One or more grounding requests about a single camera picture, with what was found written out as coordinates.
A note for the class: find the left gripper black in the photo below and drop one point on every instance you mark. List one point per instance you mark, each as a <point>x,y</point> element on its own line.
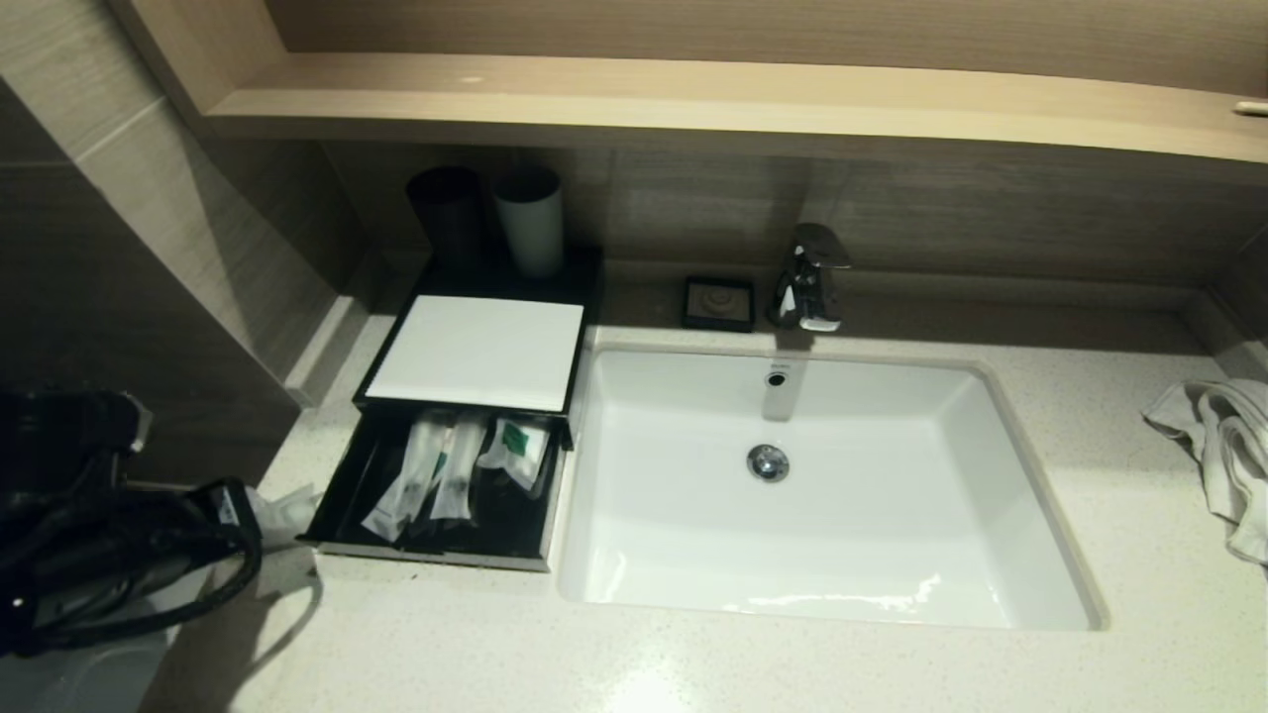
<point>223,515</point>

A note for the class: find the clear plastic packet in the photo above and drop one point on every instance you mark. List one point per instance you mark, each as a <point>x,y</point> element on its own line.
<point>289,510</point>

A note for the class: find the long green-label toothbrush packet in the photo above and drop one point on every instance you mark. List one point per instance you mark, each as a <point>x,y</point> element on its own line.
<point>459,475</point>
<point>406,485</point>

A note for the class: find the black glossy tray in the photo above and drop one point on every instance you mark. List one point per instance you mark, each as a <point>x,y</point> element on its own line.
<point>505,530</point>

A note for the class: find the small green-label sachet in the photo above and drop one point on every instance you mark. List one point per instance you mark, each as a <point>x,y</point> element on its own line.
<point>517,448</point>

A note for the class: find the black cup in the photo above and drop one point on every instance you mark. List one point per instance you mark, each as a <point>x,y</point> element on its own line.
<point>446,213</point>

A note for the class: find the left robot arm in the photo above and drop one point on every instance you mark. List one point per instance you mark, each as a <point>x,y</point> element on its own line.
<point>59,446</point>

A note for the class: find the white glossy tray surface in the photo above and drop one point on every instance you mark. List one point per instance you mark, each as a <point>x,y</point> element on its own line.
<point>485,352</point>

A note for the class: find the black amenity tray box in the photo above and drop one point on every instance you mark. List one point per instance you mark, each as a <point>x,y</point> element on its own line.
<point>495,282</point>

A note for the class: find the pale grey cup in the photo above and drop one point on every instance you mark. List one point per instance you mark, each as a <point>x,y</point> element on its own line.
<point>532,228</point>

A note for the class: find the black square soap dish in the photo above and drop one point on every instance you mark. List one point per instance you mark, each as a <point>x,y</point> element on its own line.
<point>717,303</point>

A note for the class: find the chrome sink drain stopper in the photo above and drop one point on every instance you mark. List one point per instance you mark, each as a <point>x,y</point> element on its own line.
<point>768,462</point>

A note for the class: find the white ceramic sink basin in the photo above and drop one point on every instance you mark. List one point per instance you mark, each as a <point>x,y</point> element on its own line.
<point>842,535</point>

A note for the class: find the chrome faucet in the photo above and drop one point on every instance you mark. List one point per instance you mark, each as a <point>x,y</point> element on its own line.
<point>807,287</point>

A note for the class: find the light wooden shelf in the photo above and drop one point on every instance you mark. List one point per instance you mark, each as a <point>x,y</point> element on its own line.
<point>792,104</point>

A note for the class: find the crumpled white towel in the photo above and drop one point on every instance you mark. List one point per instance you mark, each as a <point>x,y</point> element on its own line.
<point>1233,446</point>

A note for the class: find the small white shelf item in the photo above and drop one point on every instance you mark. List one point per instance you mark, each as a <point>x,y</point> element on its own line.
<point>1250,109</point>

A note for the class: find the white plastic device corner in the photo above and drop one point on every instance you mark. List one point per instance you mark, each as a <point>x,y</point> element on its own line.
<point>137,421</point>

